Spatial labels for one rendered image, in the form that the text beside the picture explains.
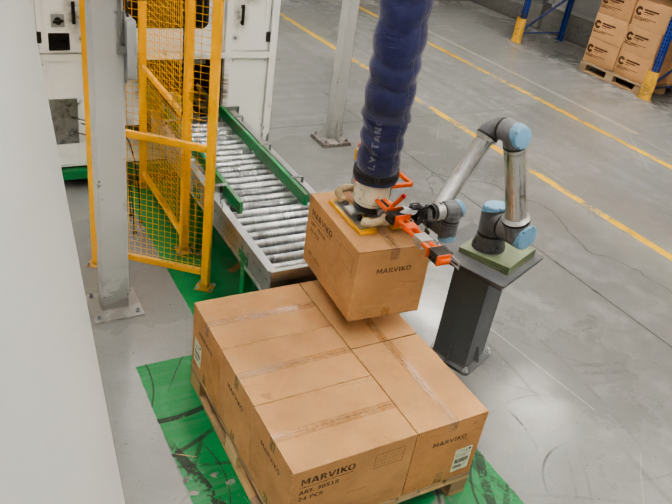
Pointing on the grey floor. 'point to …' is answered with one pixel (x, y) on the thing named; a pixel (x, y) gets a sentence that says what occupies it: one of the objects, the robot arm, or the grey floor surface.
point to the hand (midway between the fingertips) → (401, 219)
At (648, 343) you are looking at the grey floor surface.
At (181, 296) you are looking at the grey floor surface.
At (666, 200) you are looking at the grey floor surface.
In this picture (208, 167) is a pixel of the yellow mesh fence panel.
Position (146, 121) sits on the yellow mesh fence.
